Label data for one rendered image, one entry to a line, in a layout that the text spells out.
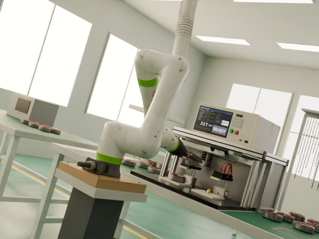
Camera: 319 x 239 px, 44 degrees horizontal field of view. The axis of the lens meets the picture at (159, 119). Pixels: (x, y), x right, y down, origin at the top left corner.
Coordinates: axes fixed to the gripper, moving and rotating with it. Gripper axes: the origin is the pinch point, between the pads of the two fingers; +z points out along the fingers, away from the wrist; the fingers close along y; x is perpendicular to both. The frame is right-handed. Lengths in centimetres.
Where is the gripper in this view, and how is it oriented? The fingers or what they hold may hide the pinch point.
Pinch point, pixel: (194, 160)
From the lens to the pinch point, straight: 242.9
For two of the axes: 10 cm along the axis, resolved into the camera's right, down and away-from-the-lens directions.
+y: -7.4, -1.5, 6.5
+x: -3.9, 8.9, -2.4
